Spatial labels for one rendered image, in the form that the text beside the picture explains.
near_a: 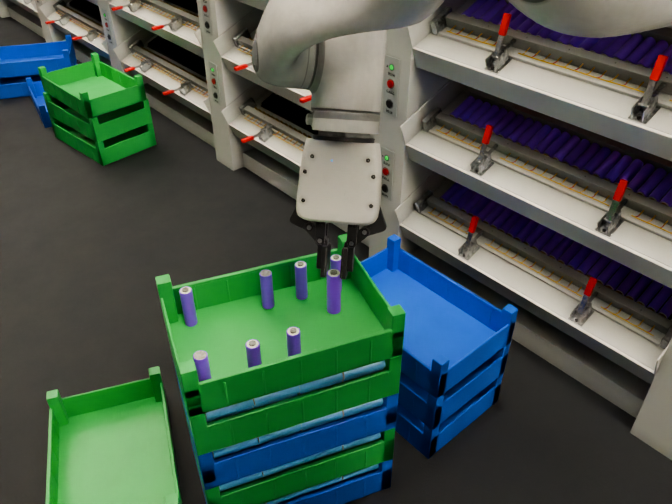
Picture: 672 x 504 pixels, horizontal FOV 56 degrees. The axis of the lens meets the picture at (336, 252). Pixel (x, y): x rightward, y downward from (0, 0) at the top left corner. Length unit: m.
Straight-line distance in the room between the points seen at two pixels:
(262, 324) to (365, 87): 0.39
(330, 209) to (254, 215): 1.02
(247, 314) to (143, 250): 0.77
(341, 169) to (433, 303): 0.53
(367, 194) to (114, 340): 0.84
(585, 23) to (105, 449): 1.09
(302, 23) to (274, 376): 0.43
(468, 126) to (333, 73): 0.61
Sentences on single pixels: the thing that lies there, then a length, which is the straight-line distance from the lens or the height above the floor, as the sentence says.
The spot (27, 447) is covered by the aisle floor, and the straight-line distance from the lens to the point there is 1.32.
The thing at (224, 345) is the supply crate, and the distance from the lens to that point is 0.92.
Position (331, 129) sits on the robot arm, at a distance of 0.74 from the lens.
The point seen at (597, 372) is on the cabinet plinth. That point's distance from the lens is 1.34.
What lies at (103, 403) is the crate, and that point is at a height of 0.02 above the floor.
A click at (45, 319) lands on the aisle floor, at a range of 1.57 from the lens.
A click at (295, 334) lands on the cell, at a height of 0.39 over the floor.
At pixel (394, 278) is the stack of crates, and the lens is 1.28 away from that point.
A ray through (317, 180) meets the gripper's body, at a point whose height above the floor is 0.58.
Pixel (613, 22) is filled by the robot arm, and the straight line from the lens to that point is 0.35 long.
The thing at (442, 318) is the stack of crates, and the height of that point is 0.16.
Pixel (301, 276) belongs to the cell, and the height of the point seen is 0.37.
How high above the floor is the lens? 0.97
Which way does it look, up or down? 37 degrees down
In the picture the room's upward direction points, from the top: straight up
